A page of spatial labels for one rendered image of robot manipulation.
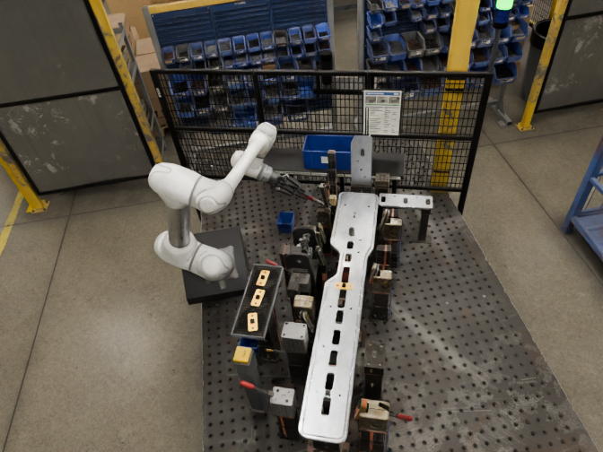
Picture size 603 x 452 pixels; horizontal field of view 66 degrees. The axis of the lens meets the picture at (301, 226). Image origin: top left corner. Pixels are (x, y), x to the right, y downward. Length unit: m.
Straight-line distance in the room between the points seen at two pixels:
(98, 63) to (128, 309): 1.86
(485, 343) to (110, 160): 3.39
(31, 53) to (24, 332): 2.02
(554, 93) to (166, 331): 4.00
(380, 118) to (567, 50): 2.50
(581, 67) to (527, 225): 1.70
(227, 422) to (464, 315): 1.27
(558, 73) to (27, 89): 4.47
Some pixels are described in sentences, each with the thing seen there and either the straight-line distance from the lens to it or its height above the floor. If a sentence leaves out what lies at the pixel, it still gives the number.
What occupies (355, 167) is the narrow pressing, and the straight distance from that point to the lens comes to 2.65.
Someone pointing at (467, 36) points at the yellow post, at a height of 1.73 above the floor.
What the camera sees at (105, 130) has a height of 0.69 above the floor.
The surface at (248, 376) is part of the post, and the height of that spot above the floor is 1.05.
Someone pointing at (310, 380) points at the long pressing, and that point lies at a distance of 1.99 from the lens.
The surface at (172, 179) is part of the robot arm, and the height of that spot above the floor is 1.66.
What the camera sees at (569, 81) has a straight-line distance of 5.14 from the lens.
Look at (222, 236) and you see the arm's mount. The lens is 2.60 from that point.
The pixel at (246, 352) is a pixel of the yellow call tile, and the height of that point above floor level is 1.16.
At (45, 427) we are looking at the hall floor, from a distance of 3.52.
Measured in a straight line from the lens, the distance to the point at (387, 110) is 2.76.
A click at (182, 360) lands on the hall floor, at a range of 3.35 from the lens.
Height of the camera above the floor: 2.78
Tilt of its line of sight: 45 degrees down
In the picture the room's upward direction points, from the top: 7 degrees counter-clockwise
